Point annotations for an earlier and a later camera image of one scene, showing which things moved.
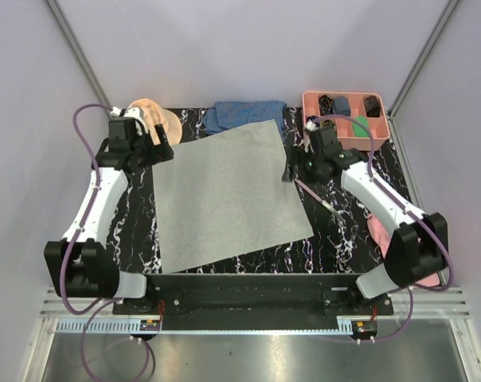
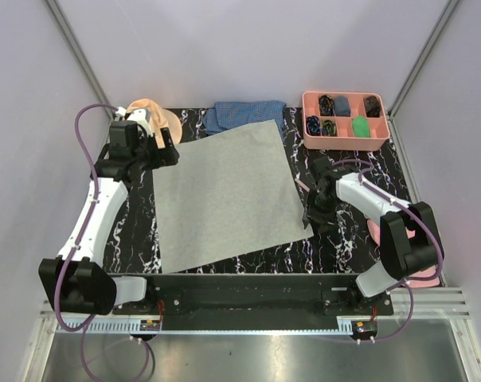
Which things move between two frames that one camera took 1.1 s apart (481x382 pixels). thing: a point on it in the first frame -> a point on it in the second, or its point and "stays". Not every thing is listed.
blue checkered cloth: [226, 115] stays
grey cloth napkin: [222, 195] stays
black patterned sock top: [326, 104] stays
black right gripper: [297, 156] -> [327, 220]
